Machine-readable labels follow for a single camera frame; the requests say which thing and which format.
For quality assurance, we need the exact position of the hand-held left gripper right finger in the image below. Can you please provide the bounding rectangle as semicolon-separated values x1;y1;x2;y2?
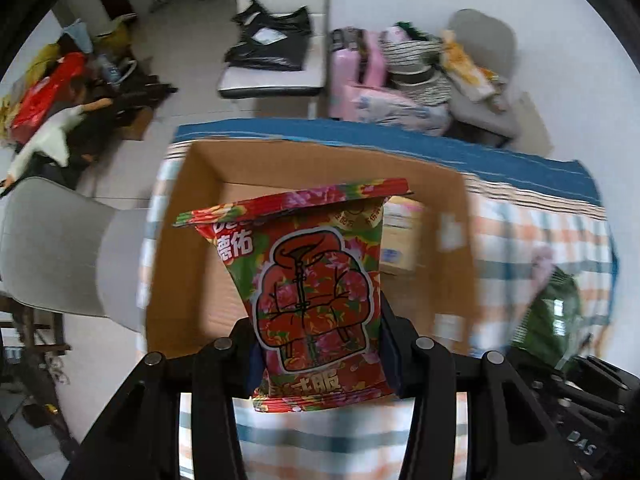
380;294;591;480

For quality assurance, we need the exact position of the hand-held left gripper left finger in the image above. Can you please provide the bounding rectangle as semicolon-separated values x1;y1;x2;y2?
64;318;265;480

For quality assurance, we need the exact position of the red floral tissue pack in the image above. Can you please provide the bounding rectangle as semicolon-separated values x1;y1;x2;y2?
172;178;415;413

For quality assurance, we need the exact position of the green packet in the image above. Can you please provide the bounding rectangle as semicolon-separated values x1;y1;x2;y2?
510;266;585;373

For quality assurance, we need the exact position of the cardboard box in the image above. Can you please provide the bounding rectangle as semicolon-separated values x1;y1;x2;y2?
145;139;485;361

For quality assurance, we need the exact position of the pale yellow packet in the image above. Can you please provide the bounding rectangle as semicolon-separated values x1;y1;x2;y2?
379;196;427;277

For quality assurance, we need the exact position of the plaid tablecloth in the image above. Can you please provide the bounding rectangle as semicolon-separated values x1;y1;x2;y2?
135;119;621;480

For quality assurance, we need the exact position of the grey shell chair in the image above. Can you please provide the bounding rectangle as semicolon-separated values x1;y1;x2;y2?
0;176;151;333

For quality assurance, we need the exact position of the pale printed package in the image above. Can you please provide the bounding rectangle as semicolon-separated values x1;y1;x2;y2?
345;83;451;137

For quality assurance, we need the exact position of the striped cloth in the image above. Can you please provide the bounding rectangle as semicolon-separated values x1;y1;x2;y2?
381;23;453;107

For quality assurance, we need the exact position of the grey armchair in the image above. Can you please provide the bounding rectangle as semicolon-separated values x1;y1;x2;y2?
445;9;522;149

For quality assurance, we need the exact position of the pink suitcase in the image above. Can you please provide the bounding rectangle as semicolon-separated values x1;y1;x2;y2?
328;28;389;121

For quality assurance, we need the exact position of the orange printed cloth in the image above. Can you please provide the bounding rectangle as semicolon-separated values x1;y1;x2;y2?
441;29;508;101

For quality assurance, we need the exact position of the black plastic bag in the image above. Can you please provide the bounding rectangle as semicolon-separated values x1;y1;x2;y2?
223;0;313;72

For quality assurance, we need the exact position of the red plastic bag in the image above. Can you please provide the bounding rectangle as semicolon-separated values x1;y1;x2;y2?
11;52;87;143

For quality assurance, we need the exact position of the white padded chair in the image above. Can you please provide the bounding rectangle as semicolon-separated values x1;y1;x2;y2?
217;0;332;120

